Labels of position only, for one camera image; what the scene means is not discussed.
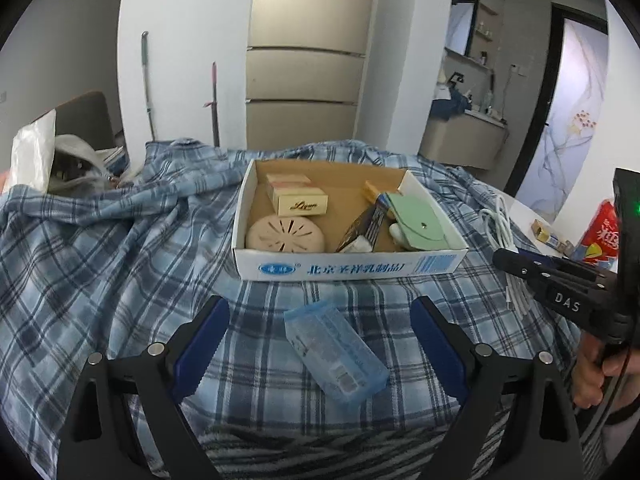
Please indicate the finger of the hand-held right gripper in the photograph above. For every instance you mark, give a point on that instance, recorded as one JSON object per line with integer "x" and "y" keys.
{"x": 565, "y": 262}
{"x": 565, "y": 302}

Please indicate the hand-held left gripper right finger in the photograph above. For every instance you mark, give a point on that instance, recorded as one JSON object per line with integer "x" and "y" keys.
{"x": 440, "y": 350}

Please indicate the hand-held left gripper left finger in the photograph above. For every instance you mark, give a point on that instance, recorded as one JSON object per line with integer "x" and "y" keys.
{"x": 200, "y": 350}

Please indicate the translucent blue plastic case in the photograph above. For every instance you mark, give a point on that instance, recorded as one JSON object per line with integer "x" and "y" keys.
{"x": 330, "y": 345}

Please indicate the shallow cardboard box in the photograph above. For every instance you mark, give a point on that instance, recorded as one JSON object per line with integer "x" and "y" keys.
{"x": 350, "y": 267}

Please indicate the green pouch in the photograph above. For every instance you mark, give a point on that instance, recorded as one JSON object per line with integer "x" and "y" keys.
{"x": 420, "y": 222}

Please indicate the dark snack packet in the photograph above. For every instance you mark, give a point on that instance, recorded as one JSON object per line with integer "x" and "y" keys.
{"x": 362, "y": 227}

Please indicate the cream small box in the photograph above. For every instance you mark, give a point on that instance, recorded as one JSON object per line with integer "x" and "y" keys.
{"x": 300, "y": 205}

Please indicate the pink small box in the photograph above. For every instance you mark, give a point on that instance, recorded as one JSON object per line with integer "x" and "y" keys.
{"x": 287, "y": 182}

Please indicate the person's right hand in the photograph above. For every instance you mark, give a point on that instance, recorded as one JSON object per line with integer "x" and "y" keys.
{"x": 592, "y": 370}

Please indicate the small gold pack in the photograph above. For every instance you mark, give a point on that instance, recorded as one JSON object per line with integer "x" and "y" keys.
{"x": 542, "y": 232}

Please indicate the red snack bag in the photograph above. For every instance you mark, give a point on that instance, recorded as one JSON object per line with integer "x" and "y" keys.
{"x": 602, "y": 230}

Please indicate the blue plaid shirt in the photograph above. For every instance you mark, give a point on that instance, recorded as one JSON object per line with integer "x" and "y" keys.
{"x": 125, "y": 270}

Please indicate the small white object black band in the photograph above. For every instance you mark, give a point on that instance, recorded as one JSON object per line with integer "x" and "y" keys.
{"x": 396, "y": 234}

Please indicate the marble pattern door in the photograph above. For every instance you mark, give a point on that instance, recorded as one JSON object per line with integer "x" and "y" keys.
{"x": 575, "y": 120}

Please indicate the round beige air freshener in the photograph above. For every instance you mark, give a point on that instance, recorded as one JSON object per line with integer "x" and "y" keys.
{"x": 285, "y": 234}

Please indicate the grey striped cloth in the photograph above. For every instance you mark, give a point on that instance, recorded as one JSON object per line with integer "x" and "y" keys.
{"x": 325, "y": 452}

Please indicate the beige vanity cabinet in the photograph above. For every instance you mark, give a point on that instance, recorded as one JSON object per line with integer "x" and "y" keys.
{"x": 460, "y": 140}

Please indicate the dark blue clothing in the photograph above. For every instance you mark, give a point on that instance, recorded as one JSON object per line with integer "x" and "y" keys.
{"x": 450, "y": 107}

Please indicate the bathroom mirror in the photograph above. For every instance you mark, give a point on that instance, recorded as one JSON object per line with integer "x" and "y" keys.
{"x": 460, "y": 30}

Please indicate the grey chair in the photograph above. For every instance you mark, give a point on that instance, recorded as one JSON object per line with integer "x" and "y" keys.
{"x": 85, "y": 115}

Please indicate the beige refrigerator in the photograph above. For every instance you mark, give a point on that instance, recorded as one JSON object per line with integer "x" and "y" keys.
{"x": 305, "y": 75}

